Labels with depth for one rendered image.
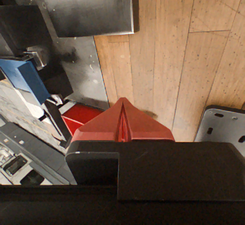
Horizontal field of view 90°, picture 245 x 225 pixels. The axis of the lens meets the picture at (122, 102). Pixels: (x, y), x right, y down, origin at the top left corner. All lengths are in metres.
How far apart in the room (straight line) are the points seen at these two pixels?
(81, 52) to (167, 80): 0.18
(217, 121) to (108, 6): 0.22
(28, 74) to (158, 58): 0.21
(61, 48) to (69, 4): 0.11
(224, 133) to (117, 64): 0.21
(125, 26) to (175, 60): 0.08
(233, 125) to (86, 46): 0.28
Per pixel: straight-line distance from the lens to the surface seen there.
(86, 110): 0.36
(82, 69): 0.30
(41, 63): 0.25
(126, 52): 0.22
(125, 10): 0.19
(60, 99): 0.27
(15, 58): 0.29
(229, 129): 0.24
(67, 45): 0.31
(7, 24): 0.31
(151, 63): 0.21
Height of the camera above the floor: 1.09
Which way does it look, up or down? 42 degrees down
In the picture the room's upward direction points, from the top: 139 degrees counter-clockwise
